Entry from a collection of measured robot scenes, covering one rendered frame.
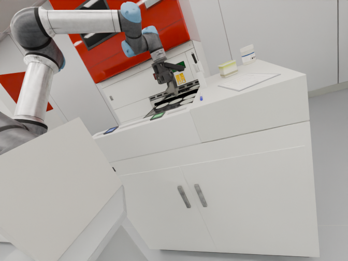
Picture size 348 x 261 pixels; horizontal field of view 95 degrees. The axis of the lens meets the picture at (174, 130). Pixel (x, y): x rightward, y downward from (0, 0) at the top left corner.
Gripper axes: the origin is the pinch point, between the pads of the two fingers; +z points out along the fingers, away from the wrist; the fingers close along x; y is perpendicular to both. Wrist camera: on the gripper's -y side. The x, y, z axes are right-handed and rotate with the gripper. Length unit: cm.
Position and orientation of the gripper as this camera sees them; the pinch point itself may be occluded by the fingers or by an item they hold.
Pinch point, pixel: (177, 93)
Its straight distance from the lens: 94.5
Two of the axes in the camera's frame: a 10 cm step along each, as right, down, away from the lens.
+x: 3.4, 2.3, -9.1
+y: -8.7, 4.6, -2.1
